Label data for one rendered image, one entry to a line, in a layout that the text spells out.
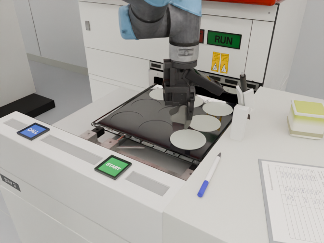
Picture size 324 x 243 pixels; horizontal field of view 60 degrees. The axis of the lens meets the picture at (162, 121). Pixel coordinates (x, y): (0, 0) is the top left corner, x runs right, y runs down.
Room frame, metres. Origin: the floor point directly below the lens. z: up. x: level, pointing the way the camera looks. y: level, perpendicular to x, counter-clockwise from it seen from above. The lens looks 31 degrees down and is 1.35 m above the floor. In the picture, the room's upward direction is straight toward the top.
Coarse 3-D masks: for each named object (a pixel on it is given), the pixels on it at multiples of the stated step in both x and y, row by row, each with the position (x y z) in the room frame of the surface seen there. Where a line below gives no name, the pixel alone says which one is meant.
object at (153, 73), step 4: (152, 68) 1.09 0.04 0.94; (148, 72) 1.09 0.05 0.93; (152, 72) 1.08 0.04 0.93; (156, 72) 1.07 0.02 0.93; (160, 72) 1.06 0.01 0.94; (148, 76) 1.09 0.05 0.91; (152, 76) 1.08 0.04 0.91; (156, 76) 1.07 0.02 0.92; (160, 76) 1.06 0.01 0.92; (152, 80) 1.08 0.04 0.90; (196, 84) 0.98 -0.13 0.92; (224, 84) 0.93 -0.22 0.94; (224, 88) 0.92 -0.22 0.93; (228, 88) 0.91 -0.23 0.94; (232, 88) 0.90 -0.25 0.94; (240, 88) 0.90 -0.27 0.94; (224, 92) 0.92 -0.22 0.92; (228, 92) 0.91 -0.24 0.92; (232, 92) 0.90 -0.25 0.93; (236, 92) 0.90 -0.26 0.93
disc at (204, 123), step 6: (192, 120) 0.75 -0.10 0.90; (198, 120) 0.75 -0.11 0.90; (204, 120) 0.75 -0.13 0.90; (210, 120) 0.75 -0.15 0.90; (216, 120) 0.75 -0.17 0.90; (192, 126) 0.72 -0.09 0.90; (198, 126) 0.72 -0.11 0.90; (204, 126) 0.72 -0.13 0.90; (210, 126) 0.72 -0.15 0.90; (216, 126) 0.72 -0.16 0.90
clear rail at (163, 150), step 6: (96, 126) 0.72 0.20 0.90; (102, 126) 0.71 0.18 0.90; (114, 132) 0.68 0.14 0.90; (120, 132) 0.68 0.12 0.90; (126, 138) 0.66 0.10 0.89; (132, 138) 0.65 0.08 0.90; (138, 138) 0.65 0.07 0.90; (144, 144) 0.63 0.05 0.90; (150, 144) 0.62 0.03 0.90; (162, 150) 0.60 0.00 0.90; (168, 150) 0.59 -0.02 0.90; (174, 156) 0.58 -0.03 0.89; (180, 156) 0.57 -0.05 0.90; (186, 156) 0.57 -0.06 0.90; (192, 162) 0.55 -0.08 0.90; (198, 162) 0.54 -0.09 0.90
